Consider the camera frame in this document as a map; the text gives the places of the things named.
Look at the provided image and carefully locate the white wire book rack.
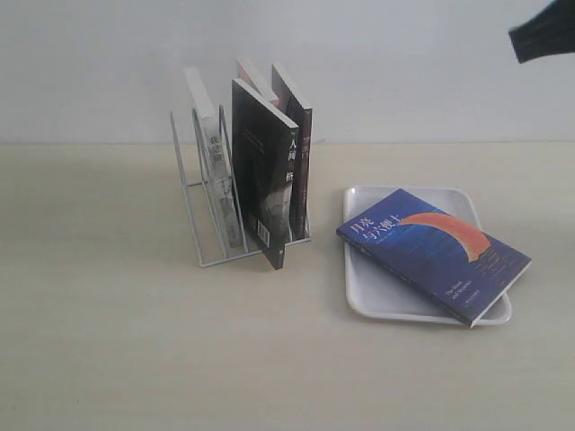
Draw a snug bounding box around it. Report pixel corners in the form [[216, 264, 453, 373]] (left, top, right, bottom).
[[172, 109, 311, 268]]

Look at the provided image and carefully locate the white plastic tray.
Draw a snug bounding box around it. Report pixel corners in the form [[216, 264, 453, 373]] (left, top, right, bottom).
[[343, 185, 513, 327]]

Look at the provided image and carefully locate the grey white spine book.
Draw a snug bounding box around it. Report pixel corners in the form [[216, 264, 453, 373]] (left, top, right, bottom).
[[184, 66, 243, 253]]

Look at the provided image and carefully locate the blue book with orange arc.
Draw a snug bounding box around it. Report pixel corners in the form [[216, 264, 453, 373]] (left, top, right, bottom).
[[336, 188, 532, 328]]

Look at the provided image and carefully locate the red and teal spine book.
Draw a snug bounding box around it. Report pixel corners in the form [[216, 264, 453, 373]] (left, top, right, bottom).
[[235, 56, 279, 108]]

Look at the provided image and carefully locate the black book white title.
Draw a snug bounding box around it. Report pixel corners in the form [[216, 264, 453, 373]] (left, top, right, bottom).
[[232, 78, 298, 269]]

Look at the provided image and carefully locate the dark maroon spine book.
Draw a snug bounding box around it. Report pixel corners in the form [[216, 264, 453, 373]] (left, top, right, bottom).
[[271, 63, 313, 241]]

